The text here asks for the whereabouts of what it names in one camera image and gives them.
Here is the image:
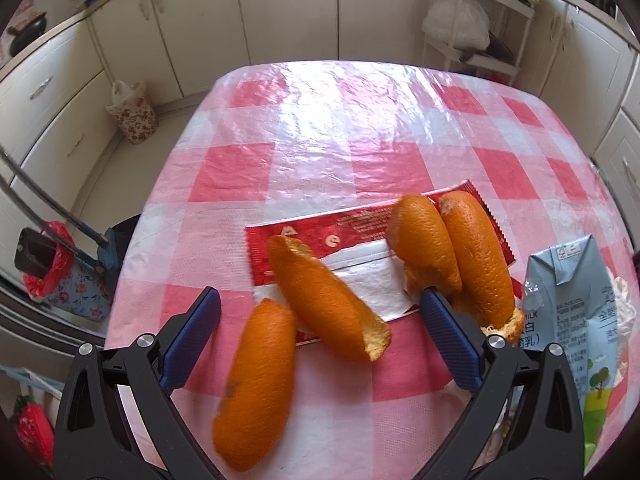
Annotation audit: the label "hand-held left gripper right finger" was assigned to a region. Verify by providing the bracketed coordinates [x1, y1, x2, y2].
[419, 287, 587, 480]

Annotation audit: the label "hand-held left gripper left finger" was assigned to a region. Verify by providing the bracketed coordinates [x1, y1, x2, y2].
[54, 287, 223, 480]

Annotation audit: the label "orange peel piece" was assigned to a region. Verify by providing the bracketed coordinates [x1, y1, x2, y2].
[213, 298, 297, 472]
[439, 191, 526, 347]
[387, 194, 463, 296]
[266, 235, 392, 363]

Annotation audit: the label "light blue milk carton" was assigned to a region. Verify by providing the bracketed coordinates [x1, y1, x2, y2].
[522, 234, 628, 466]

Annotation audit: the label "white plastic packet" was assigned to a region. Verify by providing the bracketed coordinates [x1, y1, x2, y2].
[254, 240, 416, 331]

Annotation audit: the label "dark blue dustpan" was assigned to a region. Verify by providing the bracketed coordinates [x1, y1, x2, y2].
[75, 214, 142, 286]

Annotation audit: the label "blue floral bin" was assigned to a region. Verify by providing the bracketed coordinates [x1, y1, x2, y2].
[37, 255, 113, 322]

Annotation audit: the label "red foil wrapper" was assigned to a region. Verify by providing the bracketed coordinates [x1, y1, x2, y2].
[245, 180, 517, 348]

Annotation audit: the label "red plastic bag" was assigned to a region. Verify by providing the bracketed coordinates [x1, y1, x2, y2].
[22, 220, 76, 298]

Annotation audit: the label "crumpled white tissue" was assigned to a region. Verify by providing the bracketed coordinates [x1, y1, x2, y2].
[607, 270, 632, 391]

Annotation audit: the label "floral waste basket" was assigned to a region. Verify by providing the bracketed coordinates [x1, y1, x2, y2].
[105, 80, 158, 145]

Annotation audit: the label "pink checkered tablecloth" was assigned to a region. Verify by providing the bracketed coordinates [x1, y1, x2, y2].
[102, 60, 638, 480]

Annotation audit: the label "white shelf rack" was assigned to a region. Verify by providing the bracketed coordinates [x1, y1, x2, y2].
[420, 0, 538, 86]

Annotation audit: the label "dark pan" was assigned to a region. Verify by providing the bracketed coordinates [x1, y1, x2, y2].
[487, 32, 516, 63]

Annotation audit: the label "white drawer cabinet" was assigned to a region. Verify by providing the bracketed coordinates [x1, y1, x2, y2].
[540, 0, 640, 211]

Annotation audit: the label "cream kitchen cabinets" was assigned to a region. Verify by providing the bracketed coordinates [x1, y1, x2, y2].
[0, 0, 436, 281]

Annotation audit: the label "white plastic bag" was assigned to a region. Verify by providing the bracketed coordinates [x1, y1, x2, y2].
[421, 0, 491, 51]

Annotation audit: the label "black cooking pot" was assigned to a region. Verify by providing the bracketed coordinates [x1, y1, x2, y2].
[7, 14, 48, 57]

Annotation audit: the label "grey mop handle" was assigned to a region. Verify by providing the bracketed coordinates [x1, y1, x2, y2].
[0, 147, 108, 248]

